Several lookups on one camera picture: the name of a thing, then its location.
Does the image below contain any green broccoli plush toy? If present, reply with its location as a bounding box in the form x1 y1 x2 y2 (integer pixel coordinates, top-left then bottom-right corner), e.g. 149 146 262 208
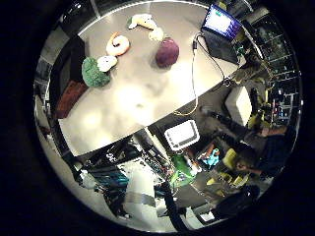
81 54 119 89

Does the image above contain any open black laptop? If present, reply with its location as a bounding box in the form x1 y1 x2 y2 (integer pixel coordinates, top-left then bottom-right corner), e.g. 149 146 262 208
200 3 244 65

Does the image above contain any green plastic bag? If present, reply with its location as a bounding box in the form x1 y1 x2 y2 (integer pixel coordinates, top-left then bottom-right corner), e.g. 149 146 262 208
169 153 199 189

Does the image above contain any yellow corn plush toy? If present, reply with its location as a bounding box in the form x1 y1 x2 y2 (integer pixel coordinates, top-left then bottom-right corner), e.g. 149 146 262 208
127 13 165 42

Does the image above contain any white box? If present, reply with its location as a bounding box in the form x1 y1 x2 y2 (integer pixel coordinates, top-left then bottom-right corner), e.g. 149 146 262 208
224 86 254 128

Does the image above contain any purple round plush toy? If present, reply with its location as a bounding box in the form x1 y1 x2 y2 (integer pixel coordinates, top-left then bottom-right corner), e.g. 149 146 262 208
155 37 180 69

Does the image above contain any white cable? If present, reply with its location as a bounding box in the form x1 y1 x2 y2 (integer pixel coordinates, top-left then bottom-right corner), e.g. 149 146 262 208
172 38 200 117

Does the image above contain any dark storage shelf rack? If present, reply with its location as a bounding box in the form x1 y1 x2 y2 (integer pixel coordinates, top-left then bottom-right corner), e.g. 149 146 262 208
249 14 302 127

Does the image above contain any yellow-green chair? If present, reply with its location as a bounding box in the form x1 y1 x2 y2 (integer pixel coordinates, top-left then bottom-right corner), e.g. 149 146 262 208
222 147 251 189

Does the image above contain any blue toy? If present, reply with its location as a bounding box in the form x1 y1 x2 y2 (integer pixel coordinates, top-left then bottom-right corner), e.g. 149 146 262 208
203 148 221 167

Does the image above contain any person in dark shirt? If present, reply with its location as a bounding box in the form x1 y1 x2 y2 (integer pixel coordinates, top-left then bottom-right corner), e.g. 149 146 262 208
200 104 297 179

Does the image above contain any orange shrimp plush toy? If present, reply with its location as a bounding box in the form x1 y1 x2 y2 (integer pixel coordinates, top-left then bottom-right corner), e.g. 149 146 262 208
105 31 131 57

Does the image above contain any black cable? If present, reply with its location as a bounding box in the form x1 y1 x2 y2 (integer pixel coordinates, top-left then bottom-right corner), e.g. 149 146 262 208
195 31 232 88

